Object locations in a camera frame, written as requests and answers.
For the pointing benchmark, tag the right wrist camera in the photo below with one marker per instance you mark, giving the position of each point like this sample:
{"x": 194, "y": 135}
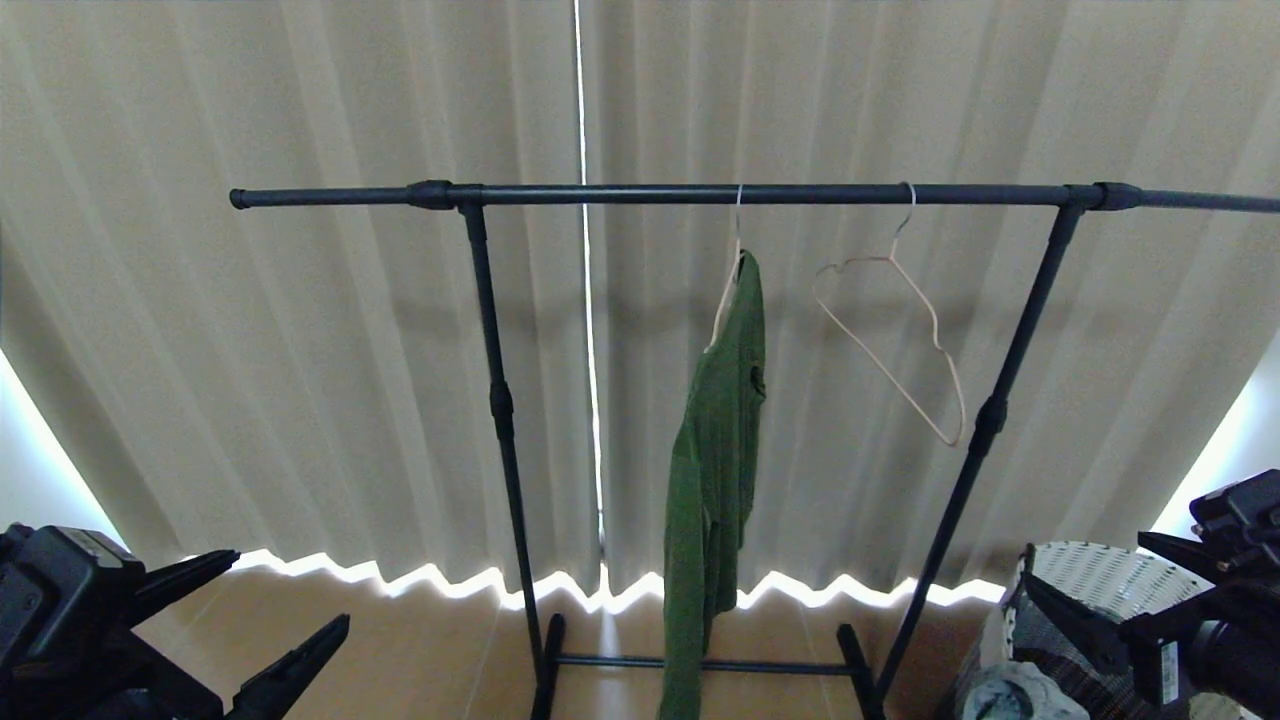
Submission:
{"x": 1240, "y": 515}

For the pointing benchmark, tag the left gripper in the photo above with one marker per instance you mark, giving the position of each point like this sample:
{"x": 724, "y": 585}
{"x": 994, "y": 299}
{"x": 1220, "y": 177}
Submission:
{"x": 100, "y": 690}

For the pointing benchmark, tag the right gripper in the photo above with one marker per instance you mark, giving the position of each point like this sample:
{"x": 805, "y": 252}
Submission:
{"x": 1230, "y": 650}

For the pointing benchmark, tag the white laundry basket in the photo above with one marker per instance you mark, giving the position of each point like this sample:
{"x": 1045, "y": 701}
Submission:
{"x": 1100, "y": 565}

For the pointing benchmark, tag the beige curtain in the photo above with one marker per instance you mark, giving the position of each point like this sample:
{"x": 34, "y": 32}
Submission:
{"x": 250, "y": 350}

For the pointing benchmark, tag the green long-sleeved shirt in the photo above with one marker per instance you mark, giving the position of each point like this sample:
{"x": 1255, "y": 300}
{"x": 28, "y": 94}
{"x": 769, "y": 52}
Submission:
{"x": 715, "y": 450}

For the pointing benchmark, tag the black clothes rack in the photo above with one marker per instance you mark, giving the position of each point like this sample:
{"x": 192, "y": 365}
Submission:
{"x": 500, "y": 400}

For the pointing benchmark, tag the pink clothes hanger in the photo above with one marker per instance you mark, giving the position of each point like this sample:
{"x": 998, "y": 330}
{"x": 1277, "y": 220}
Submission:
{"x": 962, "y": 410}
{"x": 726, "y": 300}

